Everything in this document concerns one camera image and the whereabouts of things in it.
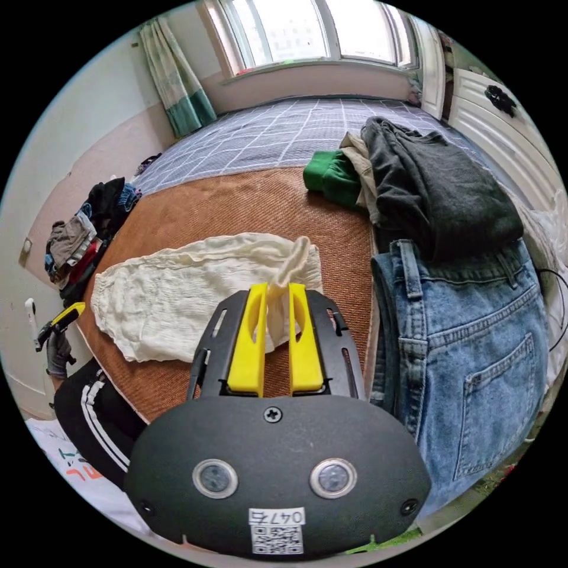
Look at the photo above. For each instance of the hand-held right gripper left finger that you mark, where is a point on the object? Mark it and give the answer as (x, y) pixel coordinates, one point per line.
(246, 355)

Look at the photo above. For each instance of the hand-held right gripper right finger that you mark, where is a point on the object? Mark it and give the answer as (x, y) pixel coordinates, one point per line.
(305, 359)

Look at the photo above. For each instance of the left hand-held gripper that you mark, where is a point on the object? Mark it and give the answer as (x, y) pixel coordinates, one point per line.
(48, 333)

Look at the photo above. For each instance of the white shorts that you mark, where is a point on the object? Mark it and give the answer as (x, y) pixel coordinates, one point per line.
(177, 293)

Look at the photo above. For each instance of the person's left hand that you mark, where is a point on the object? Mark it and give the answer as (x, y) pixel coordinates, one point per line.
(57, 352)

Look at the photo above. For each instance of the pile of dark mixed clothes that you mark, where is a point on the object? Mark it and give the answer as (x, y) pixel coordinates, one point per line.
(77, 242)

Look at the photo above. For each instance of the person's body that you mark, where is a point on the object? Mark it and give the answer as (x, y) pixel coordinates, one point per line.
(95, 417)

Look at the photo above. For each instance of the bed with woven mat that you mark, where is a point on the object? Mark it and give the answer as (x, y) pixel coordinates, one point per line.
(230, 204)

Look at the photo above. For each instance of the pile of clothes with jeans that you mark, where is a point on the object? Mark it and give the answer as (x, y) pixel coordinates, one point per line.
(466, 310)

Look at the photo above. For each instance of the green and white curtain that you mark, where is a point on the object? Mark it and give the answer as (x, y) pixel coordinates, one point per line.
(177, 84)

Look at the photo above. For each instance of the window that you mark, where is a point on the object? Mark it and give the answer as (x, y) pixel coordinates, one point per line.
(310, 31)

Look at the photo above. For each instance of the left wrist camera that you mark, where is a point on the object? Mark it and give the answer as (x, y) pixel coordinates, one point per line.
(32, 321)

